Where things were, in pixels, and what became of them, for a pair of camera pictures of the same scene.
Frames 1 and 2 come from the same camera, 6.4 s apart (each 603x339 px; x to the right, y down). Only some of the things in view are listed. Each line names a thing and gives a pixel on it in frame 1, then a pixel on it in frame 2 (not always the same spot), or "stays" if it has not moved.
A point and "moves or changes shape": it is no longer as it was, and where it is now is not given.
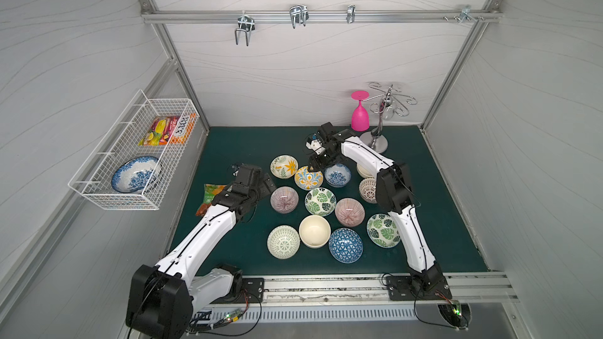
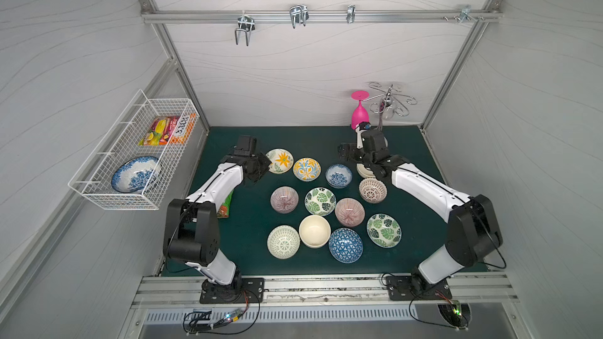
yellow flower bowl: [283, 166] moves or changes shape
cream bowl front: [314, 231] stays
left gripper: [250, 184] → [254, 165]
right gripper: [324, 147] → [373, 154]
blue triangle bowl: [345, 245] stays
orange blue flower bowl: [308, 180] moves or changes shape
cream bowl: [363, 172] stays
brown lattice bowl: [367, 190] stays
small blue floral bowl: [338, 175] stays
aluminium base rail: [477, 289] stays
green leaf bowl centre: [320, 202] stays
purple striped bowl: [284, 199] stays
